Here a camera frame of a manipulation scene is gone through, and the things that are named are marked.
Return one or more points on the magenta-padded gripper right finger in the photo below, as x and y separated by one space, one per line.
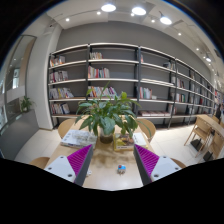
160 167

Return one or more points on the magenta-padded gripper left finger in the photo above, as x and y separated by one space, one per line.
61 166

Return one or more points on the small white charger block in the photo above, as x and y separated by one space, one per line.
121 169

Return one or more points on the round-backed wooden chair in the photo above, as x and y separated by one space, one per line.
40 162
179 163
65 126
148 128

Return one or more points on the white and grey book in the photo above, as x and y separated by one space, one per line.
78 138

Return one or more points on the yellow-edged book stack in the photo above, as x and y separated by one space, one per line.
124 141

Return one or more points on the slatted wooden chairs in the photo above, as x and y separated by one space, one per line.
203 131

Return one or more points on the green potted plant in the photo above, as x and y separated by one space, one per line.
108 116

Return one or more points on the small green floor plant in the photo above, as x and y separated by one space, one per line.
25 104

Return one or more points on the grey bookshelf unit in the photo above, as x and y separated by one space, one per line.
150 86

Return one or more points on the round ceiling lights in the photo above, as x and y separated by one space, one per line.
138 11

